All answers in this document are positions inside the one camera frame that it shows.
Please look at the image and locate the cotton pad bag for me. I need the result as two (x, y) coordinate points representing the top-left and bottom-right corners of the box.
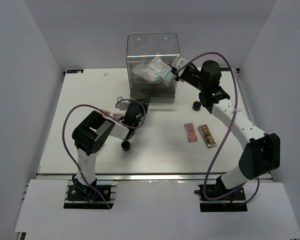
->
(148, 56), (174, 86)
(132, 63), (161, 83)

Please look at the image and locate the black jar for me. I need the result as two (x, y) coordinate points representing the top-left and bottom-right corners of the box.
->
(192, 101), (202, 111)

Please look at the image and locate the amber glass jar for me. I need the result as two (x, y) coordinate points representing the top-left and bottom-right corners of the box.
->
(121, 140), (131, 152)

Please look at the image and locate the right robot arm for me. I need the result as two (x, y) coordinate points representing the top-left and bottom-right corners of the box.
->
(171, 56), (281, 201)

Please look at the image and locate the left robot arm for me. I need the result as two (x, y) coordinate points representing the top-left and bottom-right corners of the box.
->
(72, 97), (150, 200)

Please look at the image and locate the glitter nine-pan palette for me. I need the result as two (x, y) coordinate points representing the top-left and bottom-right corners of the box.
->
(112, 113), (125, 121)

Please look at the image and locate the four-pan nude palette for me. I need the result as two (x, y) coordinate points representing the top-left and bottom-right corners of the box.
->
(100, 109), (111, 116)

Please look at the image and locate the blue label sticker right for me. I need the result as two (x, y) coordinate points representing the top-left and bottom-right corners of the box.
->
(220, 67), (233, 72)

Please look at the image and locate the blue label sticker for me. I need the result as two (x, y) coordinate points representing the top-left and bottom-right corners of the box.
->
(220, 67), (233, 72)
(66, 69), (84, 74)

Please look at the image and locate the clear acrylic drawer organizer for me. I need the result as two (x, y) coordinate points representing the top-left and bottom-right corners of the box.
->
(126, 32), (181, 104)

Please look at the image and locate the round-pan orange palette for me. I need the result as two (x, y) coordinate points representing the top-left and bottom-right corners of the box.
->
(97, 144), (105, 155)

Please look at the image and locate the pink blush palette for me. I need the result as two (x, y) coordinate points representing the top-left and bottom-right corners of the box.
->
(184, 123), (198, 143)

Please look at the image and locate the brown eyeshadow palette long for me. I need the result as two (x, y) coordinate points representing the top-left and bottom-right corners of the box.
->
(197, 124), (217, 149)

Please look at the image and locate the blue label sticker left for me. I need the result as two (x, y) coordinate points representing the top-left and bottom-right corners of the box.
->
(66, 69), (84, 74)

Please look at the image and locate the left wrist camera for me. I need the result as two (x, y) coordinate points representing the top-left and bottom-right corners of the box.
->
(115, 96), (130, 111)

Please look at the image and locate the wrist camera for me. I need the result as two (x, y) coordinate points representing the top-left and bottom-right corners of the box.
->
(169, 55), (188, 75)
(115, 96), (130, 111)

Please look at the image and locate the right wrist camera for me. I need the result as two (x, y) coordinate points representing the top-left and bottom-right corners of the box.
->
(169, 55), (188, 75)

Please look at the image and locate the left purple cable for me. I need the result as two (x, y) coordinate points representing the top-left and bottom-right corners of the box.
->
(61, 99), (148, 210)

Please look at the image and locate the aluminium table rail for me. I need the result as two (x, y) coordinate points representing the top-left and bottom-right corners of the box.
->
(35, 173), (206, 182)

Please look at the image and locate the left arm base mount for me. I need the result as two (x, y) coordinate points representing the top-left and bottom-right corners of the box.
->
(63, 182), (117, 210)

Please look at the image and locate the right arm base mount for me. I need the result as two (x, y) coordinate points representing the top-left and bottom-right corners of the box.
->
(194, 179), (248, 213)

